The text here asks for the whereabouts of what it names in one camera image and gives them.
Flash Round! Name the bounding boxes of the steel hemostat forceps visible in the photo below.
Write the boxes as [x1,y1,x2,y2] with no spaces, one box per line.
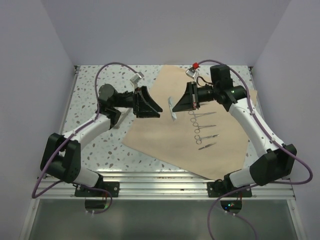
[192,120,216,134]
[188,111,216,122]

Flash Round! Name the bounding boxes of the teal blade packet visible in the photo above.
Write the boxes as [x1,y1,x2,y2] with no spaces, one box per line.
[167,96,177,122]

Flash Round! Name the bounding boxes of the small steel scissors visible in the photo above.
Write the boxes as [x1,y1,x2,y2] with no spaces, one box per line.
[194,134,220,145]

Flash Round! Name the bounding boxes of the metal tray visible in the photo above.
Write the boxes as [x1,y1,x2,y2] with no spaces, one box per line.
[113,107,132,129]

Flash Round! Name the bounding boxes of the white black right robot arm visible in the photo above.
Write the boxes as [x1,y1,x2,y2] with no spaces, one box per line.
[172,63,297,195]

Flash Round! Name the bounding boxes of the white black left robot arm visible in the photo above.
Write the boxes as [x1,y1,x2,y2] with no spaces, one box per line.
[40,84,163,189]

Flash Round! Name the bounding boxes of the beige cloth mat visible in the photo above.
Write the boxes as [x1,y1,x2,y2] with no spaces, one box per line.
[123,65,251,180]

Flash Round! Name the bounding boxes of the steel tweezers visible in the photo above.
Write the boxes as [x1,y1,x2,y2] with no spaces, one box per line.
[198,142,216,150]

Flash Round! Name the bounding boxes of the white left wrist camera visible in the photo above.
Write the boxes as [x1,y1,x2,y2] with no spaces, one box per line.
[129,72,145,90]

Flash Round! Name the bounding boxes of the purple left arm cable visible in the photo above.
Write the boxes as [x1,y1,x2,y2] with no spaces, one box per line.
[31,61,141,215]

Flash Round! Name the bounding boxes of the aluminium rail frame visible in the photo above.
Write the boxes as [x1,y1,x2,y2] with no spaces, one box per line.
[31,62,302,240]

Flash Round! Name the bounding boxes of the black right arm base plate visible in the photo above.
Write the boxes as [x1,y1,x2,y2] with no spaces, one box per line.
[206,179,253,198]

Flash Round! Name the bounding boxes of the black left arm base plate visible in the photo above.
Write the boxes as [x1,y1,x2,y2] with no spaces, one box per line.
[72,181,120,198]

